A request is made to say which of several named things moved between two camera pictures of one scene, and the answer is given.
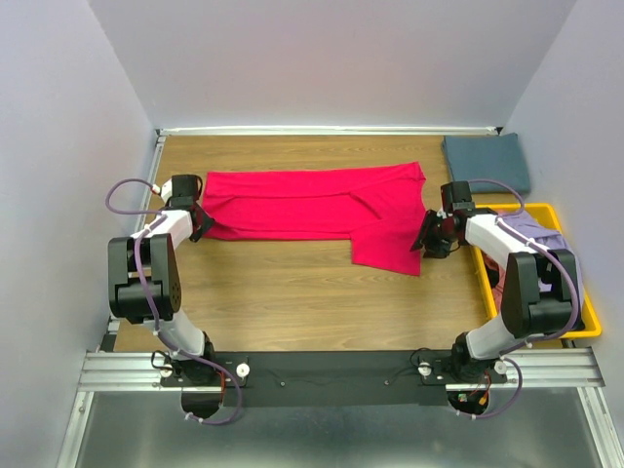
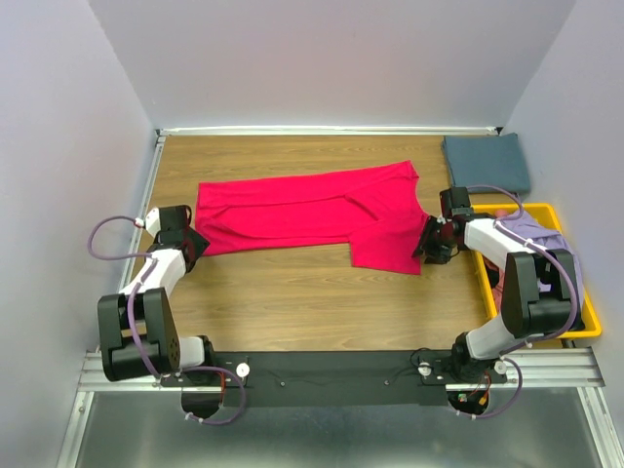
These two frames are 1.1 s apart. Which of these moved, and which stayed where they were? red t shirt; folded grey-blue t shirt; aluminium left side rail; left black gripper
Moved: left black gripper
Stayed: red t shirt; folded grey-blue t shirt; aluminium left side rail
